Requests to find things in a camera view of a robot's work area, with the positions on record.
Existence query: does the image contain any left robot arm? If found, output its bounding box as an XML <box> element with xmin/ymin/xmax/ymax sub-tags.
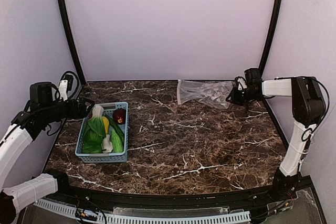
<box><xmin>1</xmin><ymin>81</ymin><xmax>95</xmax><ymax>223</ymax></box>

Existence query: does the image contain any white radish toy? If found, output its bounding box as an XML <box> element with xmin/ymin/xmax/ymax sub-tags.
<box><xmin>91</xmin><ymin>104</ymin><xmax>104</xmax><ymax>119</ymax></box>

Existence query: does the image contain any black frame post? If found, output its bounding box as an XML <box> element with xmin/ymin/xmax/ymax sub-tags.
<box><xmin>57</xmin><ymin>0</ymin><xmax>87</xmax><ymax>86</ymax></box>
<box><xmin>258</xmin><ymin>0</ymin><xmax>282</xmax><ymax>75</ymax></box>

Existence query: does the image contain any black front rail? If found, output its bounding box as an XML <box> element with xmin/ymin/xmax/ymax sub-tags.
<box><xmin>46</xmin><ymin>176</ymin><xmax>312</xmax><ymax>215</ymax></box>

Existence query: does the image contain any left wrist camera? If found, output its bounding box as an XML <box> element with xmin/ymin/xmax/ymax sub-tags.
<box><xmin>58</xmin><ymin>71</ymin><xmax>80</xmax><ymax>101</ymax></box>

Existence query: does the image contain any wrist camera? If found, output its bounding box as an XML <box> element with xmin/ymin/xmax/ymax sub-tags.
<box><xmin>58</xmin><ymin>71</ymin><xmax>80</xmax><ymax>101</ymax></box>
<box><xmin>235</xmin><ymin>68</ymin><xmax>262</xmax><ymax>90</ymax></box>

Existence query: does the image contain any blue plastic basket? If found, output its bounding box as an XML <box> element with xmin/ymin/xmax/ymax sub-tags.
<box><xmin>75</xmin><ymin>102</ymin><xmax>129</xmax><ymax>163</ymax></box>

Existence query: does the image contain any clear zip top bag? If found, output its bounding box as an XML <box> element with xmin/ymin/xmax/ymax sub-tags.
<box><xmin>176</xmin><ymin>80</ymin><xmax>233</xmax><ymax>109</ymax></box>

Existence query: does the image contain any white slotted cable duct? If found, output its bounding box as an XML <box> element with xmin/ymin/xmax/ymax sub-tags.
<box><xmin>34</xmin><ymin>199</ymin><xmax>251</xmax><ymax>223</ymax></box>

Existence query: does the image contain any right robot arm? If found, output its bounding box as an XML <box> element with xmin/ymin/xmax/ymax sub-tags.
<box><xmin>226</xmin><ymin>75</ymin><xmax>330</xmax><ymax>200</ymax></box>

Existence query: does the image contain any right black frame post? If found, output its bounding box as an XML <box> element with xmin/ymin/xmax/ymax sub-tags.
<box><xmin>258</xmin><ymin>0</ymin><xmax>282</xmax><ymax>75</ymax></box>

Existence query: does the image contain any yellow corn toy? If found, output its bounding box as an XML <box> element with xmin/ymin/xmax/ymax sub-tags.
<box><xmin>102</xmin><ymin>116</ymin><xmax>110</xmax><ymax>134</ymax></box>

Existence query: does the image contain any dark red apple toy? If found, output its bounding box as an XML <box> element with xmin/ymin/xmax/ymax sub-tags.
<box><xmin>112</xmin><ymin>109</ymin><xmax>126</xmax><ymax>124</ymax></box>

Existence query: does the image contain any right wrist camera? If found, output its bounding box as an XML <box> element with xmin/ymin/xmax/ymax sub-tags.
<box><xmin>235</xmin><ymin>68</ymin><xmax>262</xmax><ymax>90</ymax></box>

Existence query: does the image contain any left black frame post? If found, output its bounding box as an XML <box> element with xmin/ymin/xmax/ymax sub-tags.
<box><xmin>57</xmin><ymin>0</ymin><xmax>87</xmax><ymax>86</ymax></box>

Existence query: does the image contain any green leafy vegetable toy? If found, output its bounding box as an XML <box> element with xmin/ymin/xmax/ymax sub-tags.
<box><xmin>82</xmin><ymin>116</ymin><xmax>106</xmax><ymax>154</ymax></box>

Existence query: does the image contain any green cucumber toy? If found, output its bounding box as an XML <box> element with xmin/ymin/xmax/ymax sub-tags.
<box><xmin>109</xmin><ymin>118</ymin><xmax>124</xmax><ymax>153</ymax></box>

